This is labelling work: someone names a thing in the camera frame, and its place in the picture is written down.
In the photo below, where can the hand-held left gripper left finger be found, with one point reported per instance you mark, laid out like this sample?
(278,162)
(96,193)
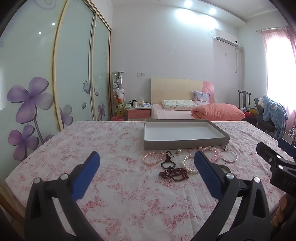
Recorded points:
(85,176)

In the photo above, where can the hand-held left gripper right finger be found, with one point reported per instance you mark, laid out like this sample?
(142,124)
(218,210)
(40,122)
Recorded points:
(208,176)

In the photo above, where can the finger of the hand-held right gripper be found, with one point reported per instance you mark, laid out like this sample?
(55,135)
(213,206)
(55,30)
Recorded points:
(288,144)
(263,149)

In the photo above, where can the thin silver bangle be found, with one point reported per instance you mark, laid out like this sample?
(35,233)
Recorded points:
(227,161)

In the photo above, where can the grey cardboard box tray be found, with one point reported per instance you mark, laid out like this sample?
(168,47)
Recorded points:
(185,133)

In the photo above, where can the person's right hand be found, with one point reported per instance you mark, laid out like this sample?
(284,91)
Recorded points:
(281,206)

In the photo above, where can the dark grey office chair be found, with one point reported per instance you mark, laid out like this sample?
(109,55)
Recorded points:
(260,118)

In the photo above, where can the pink floral tablecloth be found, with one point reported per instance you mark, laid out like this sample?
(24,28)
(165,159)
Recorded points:
(115,185)

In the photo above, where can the blue plush garment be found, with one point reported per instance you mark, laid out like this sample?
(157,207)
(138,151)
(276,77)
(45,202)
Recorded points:
(275,113)

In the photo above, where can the colourful toy pile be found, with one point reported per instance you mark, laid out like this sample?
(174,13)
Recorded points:
(251,112)

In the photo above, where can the dark wooden chair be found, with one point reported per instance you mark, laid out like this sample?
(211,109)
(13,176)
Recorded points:
(242,98)

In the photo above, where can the orange pillow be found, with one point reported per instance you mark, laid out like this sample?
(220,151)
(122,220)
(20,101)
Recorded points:
(217,111)

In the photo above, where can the red basket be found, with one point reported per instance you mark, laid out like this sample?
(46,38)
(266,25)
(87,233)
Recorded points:
(118,118)

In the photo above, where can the patterned white pillow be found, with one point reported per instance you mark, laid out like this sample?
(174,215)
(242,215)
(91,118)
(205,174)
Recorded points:
(178,104)

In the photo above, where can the small lavender pillow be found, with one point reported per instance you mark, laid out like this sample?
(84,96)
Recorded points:
(201,97)

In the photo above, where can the pink nightstand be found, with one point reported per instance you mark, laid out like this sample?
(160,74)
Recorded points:
(138,114)

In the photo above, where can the dark rimmed mug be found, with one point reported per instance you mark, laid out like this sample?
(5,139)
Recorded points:
(134,103)

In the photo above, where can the plush toy display tube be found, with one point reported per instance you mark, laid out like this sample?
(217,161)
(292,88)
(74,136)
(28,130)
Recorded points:
(118,92)

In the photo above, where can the blue cloth item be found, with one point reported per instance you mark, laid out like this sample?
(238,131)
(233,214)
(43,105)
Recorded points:
(146,105)

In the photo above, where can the pink wooden bed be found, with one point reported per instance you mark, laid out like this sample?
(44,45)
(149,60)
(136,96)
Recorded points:
(171,88)

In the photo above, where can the pink curtain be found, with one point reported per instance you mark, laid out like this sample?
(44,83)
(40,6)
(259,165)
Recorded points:
(264,46)

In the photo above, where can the floral sliding door wardrobe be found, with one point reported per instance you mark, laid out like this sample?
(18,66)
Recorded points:
(74,69)

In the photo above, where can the white air conditioner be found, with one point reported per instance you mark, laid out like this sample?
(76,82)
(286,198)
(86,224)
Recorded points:
(224,37)

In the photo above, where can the recessed ceiling light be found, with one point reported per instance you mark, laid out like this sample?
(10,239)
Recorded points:
(187,3)
(212,10)

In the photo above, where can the wall switch plate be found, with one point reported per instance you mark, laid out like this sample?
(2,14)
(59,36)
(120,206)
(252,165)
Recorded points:
(141,74)

